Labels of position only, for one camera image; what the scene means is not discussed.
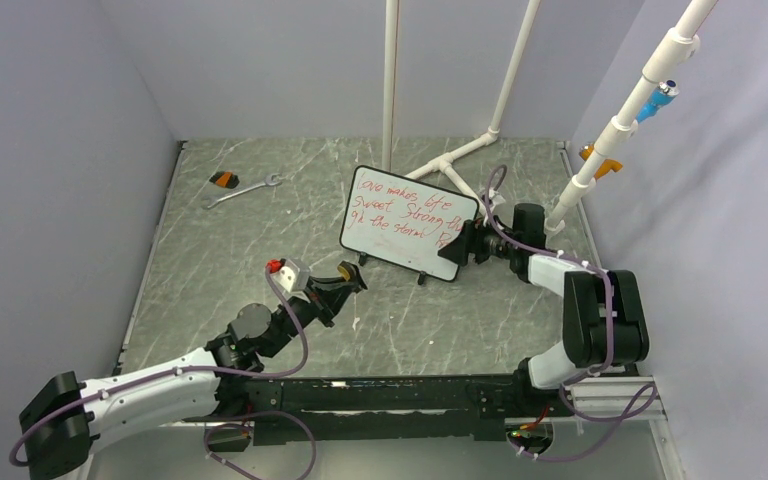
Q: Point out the metal wire whiteboard stand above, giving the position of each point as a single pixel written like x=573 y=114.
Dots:
x=421 y=276

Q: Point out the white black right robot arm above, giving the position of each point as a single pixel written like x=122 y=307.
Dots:
x=603 y=320

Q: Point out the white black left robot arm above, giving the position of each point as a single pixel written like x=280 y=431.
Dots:
x=68 y=420

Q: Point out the yellow black round eraser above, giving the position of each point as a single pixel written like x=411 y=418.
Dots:
x=347 y=270

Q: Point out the aluminium extrusion rail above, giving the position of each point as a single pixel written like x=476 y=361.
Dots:
x=608 y=396

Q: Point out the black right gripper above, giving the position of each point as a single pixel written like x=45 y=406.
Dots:
x=457 y=251

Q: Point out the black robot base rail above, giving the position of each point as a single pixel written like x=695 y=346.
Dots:
x=483 y=407

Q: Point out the silver open-end wrench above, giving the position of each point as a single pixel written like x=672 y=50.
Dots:
x=271 y=180

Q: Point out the blue clip on pipe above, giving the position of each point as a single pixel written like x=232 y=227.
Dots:
x=661 y=96

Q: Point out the white whiteboard black frame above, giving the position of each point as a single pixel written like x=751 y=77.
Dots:
x=403 y=221

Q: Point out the black orange small tool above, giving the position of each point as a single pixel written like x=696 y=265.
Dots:
x=225 y=179

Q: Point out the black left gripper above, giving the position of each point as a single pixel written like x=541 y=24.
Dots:
x=335 y=299

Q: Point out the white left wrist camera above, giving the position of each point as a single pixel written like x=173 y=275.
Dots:
x=290 y=275

